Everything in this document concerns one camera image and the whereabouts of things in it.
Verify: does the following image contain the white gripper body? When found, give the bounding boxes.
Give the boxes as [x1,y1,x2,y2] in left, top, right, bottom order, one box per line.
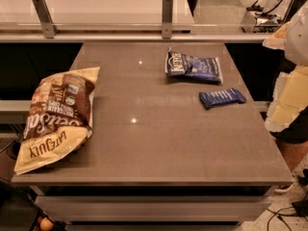
[285,3,308,65]

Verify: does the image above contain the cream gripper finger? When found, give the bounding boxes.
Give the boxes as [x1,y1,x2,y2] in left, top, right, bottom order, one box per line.
[265,65,308,132]
[262,22,289,50]

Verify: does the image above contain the blue rxbar blueberry bar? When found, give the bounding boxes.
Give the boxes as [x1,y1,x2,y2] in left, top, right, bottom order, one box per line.
[199,88,246,109]

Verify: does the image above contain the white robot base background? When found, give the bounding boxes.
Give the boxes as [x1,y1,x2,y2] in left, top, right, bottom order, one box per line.
[241,0,288,33]

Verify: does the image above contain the blue Kettle chip bag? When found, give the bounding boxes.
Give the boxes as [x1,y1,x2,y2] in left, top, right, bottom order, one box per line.
[165,49,223,85]

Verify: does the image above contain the brown Late July chip bag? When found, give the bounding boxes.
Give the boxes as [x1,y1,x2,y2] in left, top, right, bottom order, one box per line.
[14,67,100,175]

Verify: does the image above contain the orange ball under table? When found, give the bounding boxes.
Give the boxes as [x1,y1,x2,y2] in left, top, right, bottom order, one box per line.
[39,218,54,231]

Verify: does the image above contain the black cable on floor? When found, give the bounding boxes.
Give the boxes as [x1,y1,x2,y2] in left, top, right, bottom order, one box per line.
[266,205,308,231]

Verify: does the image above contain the right metal rail bracket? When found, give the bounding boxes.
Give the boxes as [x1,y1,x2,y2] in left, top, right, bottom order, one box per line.
[162,0,173,39]

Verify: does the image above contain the metal rail bracket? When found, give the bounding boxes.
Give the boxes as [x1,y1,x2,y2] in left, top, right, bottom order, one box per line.
[162,0,173,39]
[32,0,58,39]

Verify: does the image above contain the left metal rail bracket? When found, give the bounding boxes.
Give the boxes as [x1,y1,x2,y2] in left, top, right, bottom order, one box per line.
[32,0,58,39]

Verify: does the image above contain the metal glass rail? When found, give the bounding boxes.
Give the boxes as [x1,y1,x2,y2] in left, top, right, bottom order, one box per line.
[0,23,270,43]

